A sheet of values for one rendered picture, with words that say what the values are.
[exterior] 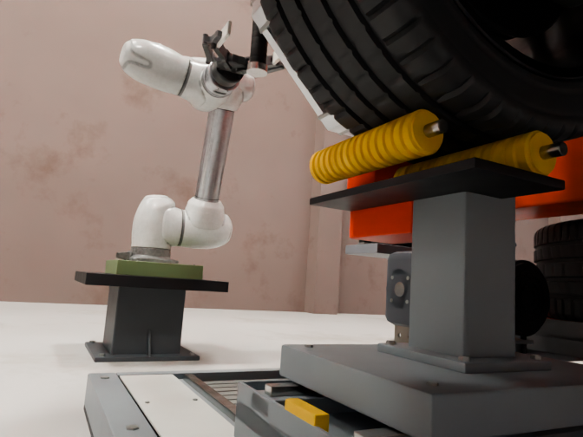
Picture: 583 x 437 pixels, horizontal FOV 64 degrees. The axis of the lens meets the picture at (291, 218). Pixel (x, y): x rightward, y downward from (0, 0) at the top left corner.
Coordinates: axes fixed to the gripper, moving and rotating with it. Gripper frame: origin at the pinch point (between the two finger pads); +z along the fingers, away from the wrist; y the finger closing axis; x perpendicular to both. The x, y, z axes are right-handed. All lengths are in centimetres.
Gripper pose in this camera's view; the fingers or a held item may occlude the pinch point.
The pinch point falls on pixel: (257, 39)
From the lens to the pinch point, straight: 107.7
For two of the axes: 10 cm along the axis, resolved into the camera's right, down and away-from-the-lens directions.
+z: 4.7, -0.9, -8.8
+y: -8.8, -1.2, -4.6
